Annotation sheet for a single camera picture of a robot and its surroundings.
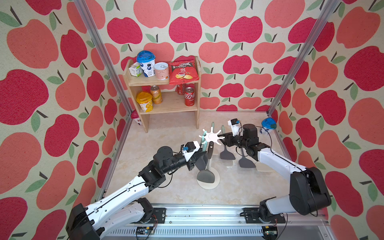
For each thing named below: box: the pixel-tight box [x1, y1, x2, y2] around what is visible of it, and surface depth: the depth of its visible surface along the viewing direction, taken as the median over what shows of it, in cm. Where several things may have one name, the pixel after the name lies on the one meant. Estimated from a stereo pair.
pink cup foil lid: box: [153, 62, 169, 81], surface depth 78 cm
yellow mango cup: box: [136, 91, 153, 113], surface depth 89 cm
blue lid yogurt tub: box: [136, 50, 156, 78], surface depth 76 cm
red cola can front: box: [184, 87, 195, 107], surface depth 91 cm
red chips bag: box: [168, 55, 200, 85], surface depth 79 cm
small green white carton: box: [129, 62, 144, 77], surface depth 80 cm
